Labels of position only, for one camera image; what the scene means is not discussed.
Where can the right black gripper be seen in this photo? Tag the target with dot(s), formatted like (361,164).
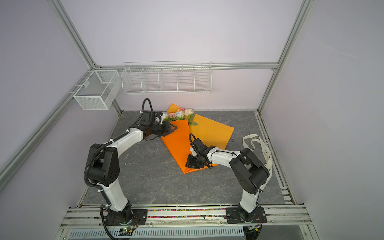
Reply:
(190,163)

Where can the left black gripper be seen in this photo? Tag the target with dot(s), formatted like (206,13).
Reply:
(167,130)

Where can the cream fake rose stem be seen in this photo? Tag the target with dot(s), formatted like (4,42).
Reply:
(190,115)

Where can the white fake rose stem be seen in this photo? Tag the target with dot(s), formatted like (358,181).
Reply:
(180,115)

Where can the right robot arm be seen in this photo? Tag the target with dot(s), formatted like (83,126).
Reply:
(251,173)

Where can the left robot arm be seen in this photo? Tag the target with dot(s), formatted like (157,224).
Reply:
(103,167)

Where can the small white mesh basket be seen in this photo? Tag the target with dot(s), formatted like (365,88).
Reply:
(99,90)

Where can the white printed ribbon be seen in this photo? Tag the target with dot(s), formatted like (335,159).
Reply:
(249,142)

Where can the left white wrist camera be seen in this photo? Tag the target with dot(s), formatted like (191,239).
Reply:
(160,117)

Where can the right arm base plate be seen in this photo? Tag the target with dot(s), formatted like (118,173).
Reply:
(238,215)

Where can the long white wire basket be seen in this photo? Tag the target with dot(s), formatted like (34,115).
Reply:
(167,77)

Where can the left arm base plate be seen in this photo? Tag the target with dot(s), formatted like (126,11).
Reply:
(126,218)

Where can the aluminium front rail frame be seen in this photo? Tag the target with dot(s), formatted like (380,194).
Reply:
(189,222)

